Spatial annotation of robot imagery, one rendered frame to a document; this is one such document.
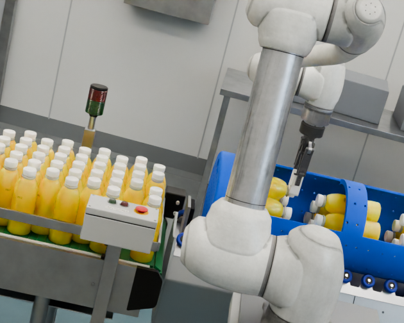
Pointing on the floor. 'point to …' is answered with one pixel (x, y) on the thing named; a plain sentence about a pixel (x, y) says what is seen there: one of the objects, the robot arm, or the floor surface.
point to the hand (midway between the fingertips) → (295, 182)
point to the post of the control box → (105, 284)
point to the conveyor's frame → (64, 278)
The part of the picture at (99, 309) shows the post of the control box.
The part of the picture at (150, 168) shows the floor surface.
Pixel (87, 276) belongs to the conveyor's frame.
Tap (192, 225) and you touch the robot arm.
